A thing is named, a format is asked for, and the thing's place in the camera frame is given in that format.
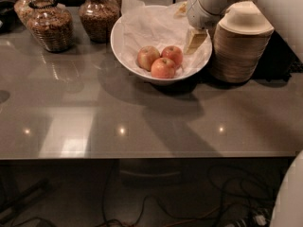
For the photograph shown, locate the front left glass cereal jar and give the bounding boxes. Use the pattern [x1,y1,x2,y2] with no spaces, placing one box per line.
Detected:
[27,0,73,52]

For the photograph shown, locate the black floor cables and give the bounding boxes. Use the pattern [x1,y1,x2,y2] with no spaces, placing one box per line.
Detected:
[0,160,285,227]

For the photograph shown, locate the middle glass cereal jar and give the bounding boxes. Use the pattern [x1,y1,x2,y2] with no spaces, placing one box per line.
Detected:
[79,0,120,44]

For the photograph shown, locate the white tissue paper liner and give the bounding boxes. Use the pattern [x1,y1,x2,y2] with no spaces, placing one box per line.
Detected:
[120,0,211,79]

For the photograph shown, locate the front stack of paper bowls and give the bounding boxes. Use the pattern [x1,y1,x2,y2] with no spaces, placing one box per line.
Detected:
[208,1,274,83]

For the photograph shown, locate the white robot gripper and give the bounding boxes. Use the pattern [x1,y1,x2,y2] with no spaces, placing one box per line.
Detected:
[174,0,220,55]

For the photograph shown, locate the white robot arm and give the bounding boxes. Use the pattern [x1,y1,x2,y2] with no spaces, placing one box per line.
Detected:
[186,0,303,227]

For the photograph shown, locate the white ceramic bowl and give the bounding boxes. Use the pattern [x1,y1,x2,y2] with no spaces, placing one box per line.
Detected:
[110,5,213,86]

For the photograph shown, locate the dark bowl at left edge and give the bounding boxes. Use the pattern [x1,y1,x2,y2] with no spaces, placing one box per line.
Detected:
[0,0,17,33]

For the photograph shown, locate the left red-yellow apple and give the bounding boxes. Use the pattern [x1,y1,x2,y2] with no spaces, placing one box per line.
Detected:
[136,45,160,71]

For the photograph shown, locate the white power plug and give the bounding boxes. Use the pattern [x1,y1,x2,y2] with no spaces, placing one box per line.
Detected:
[254,215,267,227]

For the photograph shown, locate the front red-orange apple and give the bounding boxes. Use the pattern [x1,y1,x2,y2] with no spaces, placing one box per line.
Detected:
[151,58,176,79]

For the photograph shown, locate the rear left glass jar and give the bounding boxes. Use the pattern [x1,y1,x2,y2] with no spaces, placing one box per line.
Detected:
[14,0,32,26]

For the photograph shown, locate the glass cereal jar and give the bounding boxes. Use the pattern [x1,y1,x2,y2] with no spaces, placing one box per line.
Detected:
[79,0,120,44]
[27,0,73,52]

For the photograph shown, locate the back right red apple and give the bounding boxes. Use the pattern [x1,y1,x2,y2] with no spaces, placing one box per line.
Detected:
[161,45,183,69]

